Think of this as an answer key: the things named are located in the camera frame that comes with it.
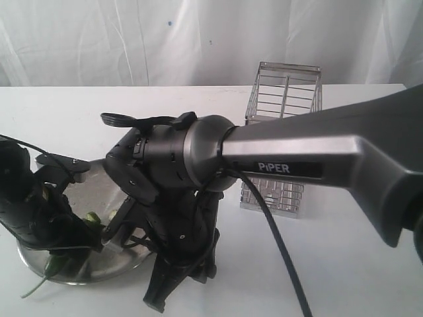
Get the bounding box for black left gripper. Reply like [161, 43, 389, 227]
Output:
[13, 178, 102, 257]

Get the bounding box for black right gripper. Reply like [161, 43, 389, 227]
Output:
[134, 190, 224, 313]

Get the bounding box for green chili pepper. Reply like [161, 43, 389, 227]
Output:
[20, 255, 71, 299]

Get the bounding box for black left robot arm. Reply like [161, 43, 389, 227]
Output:
[1, 139, 102, 252]

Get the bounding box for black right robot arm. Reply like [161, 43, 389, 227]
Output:
[101, 85, 422, 312]

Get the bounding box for round steel plate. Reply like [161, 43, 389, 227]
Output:
[17, 159, 151, 285]

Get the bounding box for white backdrop curtain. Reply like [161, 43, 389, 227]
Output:
[1, 1, 422, 87]

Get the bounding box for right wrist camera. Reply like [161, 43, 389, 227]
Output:
[101, 197, 145, 253]

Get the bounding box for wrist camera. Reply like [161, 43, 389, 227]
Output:
[35, 154, 91, 192]
[101, 197, 145, 253]

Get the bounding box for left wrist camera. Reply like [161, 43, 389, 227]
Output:
[35, 154, 91, 192]

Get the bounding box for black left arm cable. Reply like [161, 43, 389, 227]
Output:
[0, 133, 77, 186]

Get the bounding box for wire metal utensil holder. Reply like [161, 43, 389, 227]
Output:
[245, 61, 322, 218]

